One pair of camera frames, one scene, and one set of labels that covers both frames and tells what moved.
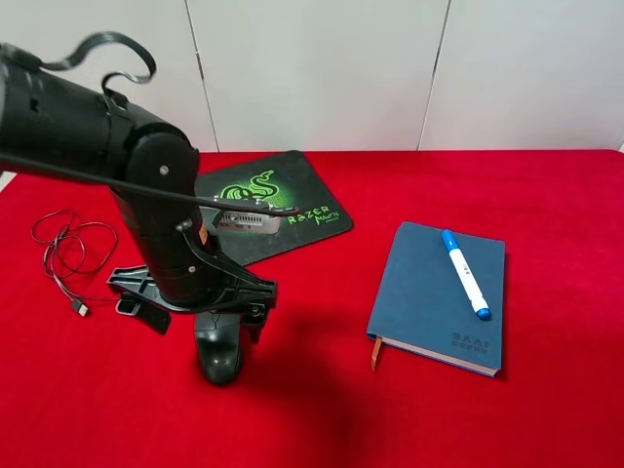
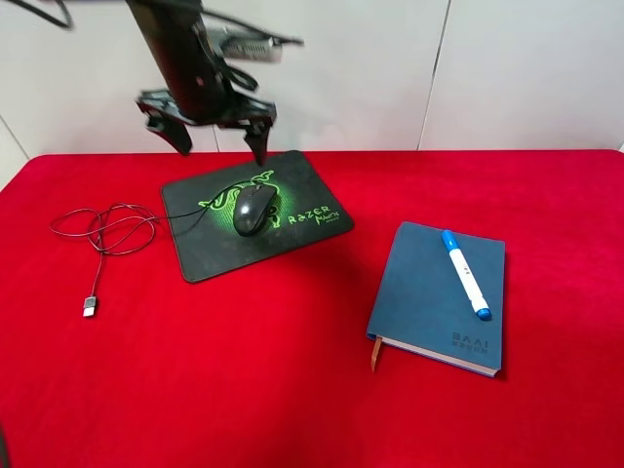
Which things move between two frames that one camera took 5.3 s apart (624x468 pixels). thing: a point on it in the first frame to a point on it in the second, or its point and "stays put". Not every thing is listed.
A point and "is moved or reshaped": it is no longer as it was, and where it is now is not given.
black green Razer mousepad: x=286 y=180 stays put
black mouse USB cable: x=74 y=247 to x=120 y=228
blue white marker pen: x=465 y=275 stays put
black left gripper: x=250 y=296 to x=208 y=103
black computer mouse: x=218 y=341 is moved or reshaped
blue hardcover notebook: x=423 y=302 stays put
